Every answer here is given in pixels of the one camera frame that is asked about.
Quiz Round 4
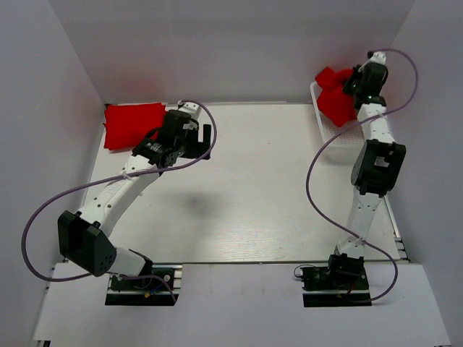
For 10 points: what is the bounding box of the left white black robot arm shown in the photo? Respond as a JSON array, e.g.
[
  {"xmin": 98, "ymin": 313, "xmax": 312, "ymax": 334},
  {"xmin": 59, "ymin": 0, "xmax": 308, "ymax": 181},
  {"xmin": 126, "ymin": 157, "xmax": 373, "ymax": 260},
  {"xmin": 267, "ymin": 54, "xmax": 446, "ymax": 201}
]
[{"xmin": 57, "ymin": 102, "xmax": 212, "ymax": 277}]

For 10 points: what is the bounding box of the folded red t shirt stack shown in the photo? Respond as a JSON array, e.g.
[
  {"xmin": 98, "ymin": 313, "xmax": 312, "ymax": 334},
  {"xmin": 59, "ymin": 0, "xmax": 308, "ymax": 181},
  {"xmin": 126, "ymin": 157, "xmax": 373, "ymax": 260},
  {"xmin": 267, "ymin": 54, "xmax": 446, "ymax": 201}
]
[{"xmin": 103, "ymin": 103, "xmax": 166, "ymax": 150}]

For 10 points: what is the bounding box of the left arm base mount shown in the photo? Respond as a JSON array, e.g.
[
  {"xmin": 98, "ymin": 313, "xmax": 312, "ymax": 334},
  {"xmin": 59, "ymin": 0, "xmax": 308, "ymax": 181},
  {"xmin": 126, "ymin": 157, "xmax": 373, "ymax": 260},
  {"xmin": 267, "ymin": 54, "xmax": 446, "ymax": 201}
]
[{"xmin": 105, "ymin": 265, "xmax": 182, "ymax": 307}]

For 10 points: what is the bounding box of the white plastic basket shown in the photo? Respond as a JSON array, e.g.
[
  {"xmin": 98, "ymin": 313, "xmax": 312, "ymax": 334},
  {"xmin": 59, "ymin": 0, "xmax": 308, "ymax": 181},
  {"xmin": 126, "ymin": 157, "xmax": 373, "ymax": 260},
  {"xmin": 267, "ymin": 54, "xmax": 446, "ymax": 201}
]
[{"xmin": 310, "ymin": 82, "xmax": 364, "ymax": 151}]

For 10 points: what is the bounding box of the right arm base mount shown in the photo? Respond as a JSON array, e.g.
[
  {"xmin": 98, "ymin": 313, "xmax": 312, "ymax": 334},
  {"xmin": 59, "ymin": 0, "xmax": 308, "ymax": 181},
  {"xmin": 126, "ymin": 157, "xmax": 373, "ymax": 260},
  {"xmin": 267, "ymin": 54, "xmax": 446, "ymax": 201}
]
[{"xmin": 293, "ymin": 254, "xmax": 372, "ymax": 308}]

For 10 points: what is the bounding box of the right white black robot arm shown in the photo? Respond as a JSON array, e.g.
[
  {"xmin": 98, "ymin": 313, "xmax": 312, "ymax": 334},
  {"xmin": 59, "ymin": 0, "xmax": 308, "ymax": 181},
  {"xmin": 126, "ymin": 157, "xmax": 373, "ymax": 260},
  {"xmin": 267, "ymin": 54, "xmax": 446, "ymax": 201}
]
[{"xmin": 328, "ymin": 62, "xmax": 406, "ymax": 283}]

